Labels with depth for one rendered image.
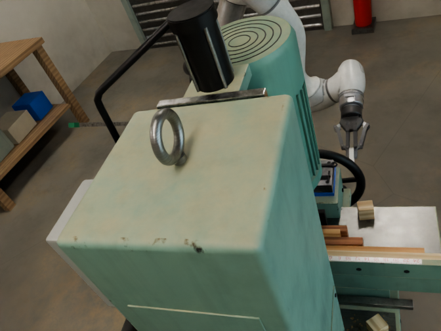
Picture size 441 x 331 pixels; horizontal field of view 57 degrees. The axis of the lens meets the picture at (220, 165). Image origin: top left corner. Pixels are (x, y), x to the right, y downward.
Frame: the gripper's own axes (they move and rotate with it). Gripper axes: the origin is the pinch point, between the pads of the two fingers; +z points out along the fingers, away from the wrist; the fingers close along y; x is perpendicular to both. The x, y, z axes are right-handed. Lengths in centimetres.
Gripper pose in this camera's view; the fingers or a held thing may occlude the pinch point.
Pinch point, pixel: (352, 157)
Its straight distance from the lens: 150.4
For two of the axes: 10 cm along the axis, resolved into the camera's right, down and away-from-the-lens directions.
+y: 9.2, -0.5, -3.8
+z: -1.2, 9.1, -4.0
